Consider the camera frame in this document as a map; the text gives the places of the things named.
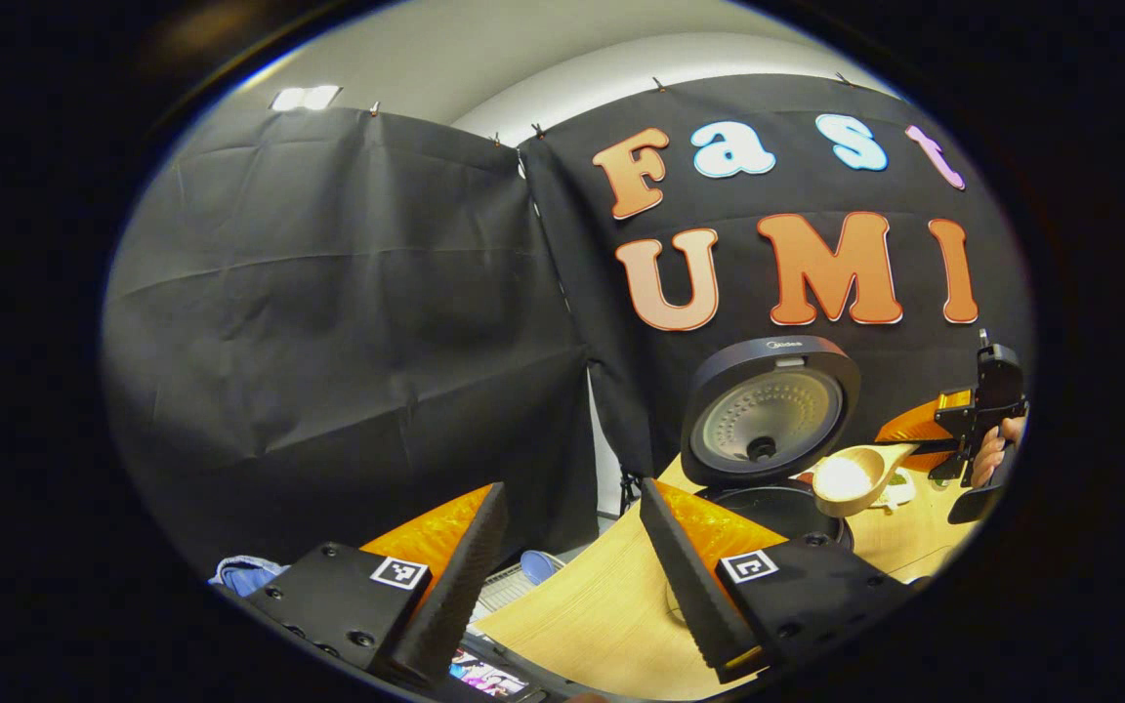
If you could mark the wooden spoon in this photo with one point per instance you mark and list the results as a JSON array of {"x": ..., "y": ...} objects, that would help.
[{"x": 841, "y": 503}]

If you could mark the blue round object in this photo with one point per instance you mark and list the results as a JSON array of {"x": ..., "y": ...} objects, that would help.
[{"x": 538, "y": 566}]

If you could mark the blue cloth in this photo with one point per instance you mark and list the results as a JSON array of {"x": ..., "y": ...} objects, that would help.
[{"x": 245, "y": 576}]

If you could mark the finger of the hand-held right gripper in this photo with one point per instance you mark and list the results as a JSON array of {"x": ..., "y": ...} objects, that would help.
[
  {"x": 919, "y": 425},
  {"x": 929, "y": 461}
]

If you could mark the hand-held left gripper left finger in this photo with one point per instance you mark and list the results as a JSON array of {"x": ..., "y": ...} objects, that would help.
[{"x": 455, "y": 586}]

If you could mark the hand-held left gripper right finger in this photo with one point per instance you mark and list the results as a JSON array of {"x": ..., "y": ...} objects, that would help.
[{"x": 694, "y": 591}]

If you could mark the ceiling light panel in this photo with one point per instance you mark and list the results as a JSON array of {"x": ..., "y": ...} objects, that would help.
[{"x": 304, "y": 98}]

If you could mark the white rice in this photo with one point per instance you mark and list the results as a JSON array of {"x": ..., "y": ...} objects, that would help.
[{"x": 841, "y": 478}]

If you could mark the black silver rice cooker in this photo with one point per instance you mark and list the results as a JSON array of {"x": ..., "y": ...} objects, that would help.
[{"x": 768, "y": 410}]

